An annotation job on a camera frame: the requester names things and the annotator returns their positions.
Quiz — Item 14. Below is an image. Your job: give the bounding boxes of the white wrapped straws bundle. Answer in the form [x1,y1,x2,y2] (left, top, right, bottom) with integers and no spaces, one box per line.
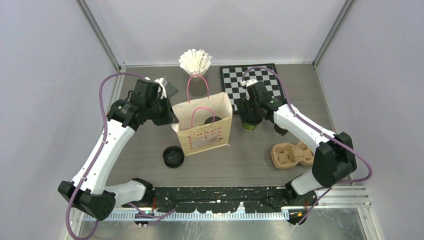
[178,49,212,78]

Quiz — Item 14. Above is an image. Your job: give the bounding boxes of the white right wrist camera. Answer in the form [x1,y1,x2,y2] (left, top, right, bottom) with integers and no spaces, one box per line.
[239,79,258,100]

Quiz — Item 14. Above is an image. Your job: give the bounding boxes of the stack of black lids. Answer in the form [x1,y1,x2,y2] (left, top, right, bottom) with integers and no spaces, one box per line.
[162,146,185,168]

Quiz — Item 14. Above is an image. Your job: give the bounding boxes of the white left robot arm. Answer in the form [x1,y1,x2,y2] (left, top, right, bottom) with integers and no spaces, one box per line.
[58,78,178,221]

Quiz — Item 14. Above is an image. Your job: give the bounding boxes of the brown pulp cup carrier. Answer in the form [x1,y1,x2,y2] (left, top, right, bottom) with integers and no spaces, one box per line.
[270,141,314,170]

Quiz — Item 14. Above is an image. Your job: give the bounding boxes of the green paper cup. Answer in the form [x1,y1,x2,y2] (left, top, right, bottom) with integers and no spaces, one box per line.
[242,122,258,132]

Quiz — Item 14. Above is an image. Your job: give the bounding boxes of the paper gift bag pink handles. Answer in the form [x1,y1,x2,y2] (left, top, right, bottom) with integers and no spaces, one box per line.
[171,91,233,156]

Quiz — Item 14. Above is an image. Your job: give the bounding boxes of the grey straw holder cup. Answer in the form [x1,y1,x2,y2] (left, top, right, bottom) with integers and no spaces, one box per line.
[187,74,209,98]

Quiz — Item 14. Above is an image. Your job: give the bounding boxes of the black white chessboard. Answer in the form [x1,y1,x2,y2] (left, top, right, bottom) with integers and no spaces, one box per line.
[219,63,283,114]

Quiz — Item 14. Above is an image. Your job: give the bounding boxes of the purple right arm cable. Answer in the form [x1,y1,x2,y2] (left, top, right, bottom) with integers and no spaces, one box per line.
[241,66,374,226]

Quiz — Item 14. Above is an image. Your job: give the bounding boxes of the aluminium frame rail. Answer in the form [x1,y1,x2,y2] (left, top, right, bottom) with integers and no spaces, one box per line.
[69,188,372,222]

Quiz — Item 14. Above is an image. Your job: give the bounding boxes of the grey lego baseplate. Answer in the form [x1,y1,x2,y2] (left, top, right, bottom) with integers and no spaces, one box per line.
[163,83,178,98]

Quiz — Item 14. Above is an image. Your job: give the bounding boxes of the black coffee cup lid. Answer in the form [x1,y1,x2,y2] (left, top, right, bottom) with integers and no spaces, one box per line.
[242,120,262,127]

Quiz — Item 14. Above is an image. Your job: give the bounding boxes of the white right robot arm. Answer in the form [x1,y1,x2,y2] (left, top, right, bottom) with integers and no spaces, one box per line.
[235,79,357,205]

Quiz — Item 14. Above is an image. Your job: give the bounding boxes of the stack of paper cups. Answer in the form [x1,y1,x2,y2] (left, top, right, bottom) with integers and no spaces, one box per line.
[273,124,289,136]

